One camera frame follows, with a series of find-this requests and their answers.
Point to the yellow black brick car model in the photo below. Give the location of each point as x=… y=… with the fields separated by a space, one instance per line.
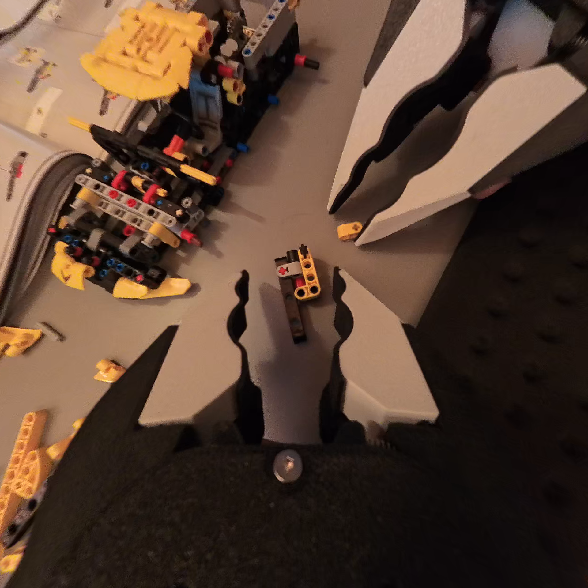
x=142 y=55

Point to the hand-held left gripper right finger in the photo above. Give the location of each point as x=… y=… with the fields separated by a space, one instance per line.
x=386 y=367

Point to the open instruction booklet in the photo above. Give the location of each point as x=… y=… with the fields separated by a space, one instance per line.
x=55 y=105

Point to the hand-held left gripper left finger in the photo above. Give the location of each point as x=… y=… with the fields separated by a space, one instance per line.
x=188 y=367

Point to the grey desk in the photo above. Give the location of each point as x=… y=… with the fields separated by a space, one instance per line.
x=294 y=174

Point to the yellow connector piece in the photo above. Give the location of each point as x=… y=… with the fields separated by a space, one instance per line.
x=349 y=231

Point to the small yellow black brick assembly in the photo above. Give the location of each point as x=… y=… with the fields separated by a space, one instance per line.
x=307 y=275

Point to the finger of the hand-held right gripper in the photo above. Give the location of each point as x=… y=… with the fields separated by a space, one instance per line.
x=404 y=59
x=519 y=128

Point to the pile of yellow brick pieces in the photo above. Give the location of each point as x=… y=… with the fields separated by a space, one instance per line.
x=27 y=441

